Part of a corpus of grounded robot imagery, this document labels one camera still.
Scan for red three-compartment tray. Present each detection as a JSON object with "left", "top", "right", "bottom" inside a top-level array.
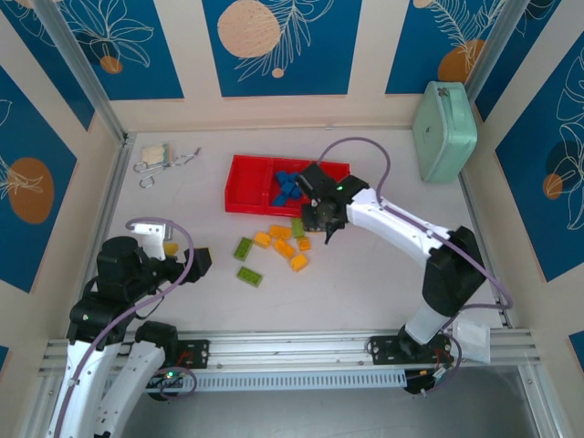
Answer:
[{"left": 224, "top": 153, "right": 351, "bottom": 219}]

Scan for metal forceps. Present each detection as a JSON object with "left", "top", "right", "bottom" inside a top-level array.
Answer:
[{"left": 132, "top": 146, "right": 202, "bottom": 189}]

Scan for clear packet of cotton pads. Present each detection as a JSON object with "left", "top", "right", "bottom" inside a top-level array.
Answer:
[{"left": 140, "top": 143, "right": 172, "bottom": 165}]

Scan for circuit board with green light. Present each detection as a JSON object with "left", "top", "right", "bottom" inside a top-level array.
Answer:
[{"left": 152, "top": 369, "right": 186, "bottom": 389}]

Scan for mint green case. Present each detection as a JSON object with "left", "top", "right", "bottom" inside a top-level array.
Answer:
[{"left": 412, "top": 80, "right": 479, "bottom": 184}]

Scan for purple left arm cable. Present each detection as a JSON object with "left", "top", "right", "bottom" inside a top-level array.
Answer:
[{"left": 50, "top": 214, "right": 196, "bottom": 438}]

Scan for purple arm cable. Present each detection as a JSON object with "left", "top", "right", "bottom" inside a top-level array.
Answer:
[
  {"left": 50, "top": 214, "right": 196, "bottom": 438},
  {"left": 315, "top": 136, "right": 515, "bottom": 398}
]

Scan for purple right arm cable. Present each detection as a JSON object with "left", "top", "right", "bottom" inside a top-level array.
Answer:
[{"left": 315, "top": 136, "right": 515, "bottom": 398}]

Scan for aluminium side rail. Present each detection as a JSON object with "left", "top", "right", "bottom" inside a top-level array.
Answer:
[
  {"left": 93, "top": 131, "right": 136, "bottom": 256},
  {"left": 457, "top": 172, "right": 515, "bottom": 329}
]

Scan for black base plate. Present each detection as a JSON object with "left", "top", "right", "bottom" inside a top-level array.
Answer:
[
  {"left": 175, "top": 339, "right": 212, "bottom": 369},
  {"left": 366, "top": 334, "right": 453, "bottom": 366}
]

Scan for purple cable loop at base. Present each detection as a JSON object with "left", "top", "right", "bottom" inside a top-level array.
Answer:
[{"left": 157, "top": 364, "right": 198, "bottom": 401}]

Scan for aluminium front rail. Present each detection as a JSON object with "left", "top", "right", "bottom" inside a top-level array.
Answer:
[{"left": 38, "top": 328, "right": 542, "bottom": 371}]

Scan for white slotted cable duct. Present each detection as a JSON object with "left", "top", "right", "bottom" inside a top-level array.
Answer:
[{"left": 145, "top": 369, "right": 408, "bottom": 392}]

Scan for aluminium corner post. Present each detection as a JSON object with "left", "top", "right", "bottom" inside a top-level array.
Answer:
[
  {"left": 461, "top": 0, "right": 535, "bottom": 99},
  {"left": 31, "top": 0, "right": 131, "bottom": 146}
]

